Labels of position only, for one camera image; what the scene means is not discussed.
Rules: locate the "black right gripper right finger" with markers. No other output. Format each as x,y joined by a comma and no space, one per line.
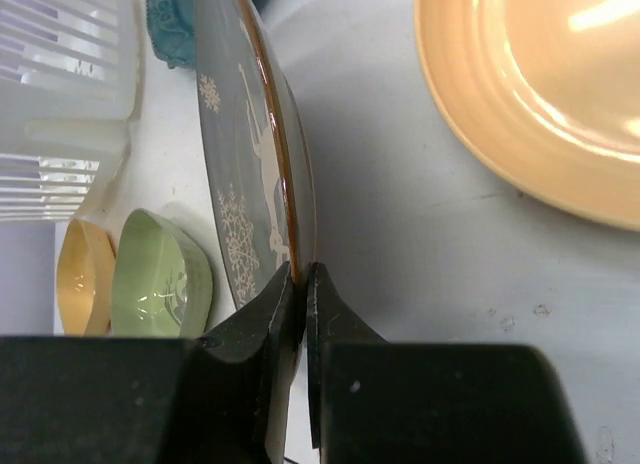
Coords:
375,401

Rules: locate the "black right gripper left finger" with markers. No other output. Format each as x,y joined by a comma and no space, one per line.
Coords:
219,398

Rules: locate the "grey reindeer plate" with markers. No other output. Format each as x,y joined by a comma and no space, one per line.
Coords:
256,155

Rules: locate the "teal scalloped plate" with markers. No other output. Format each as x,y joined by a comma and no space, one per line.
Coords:
170,24

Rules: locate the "white plastic dish bin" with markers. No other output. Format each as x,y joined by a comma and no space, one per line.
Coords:
69,76

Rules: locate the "green square panda dish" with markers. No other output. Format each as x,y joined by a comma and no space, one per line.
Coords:
162,283

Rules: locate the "yellow square panda dish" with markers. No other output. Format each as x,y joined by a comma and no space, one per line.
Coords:
84,277

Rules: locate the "pale orange round plate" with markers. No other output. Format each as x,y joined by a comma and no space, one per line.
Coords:
545,93

